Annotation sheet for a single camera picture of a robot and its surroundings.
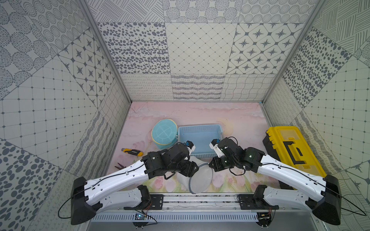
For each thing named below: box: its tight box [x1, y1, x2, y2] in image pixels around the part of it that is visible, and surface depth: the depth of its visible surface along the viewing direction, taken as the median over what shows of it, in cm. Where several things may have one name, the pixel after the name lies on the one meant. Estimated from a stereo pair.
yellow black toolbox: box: [262, 126, 327, 178], surface depth 79 cm
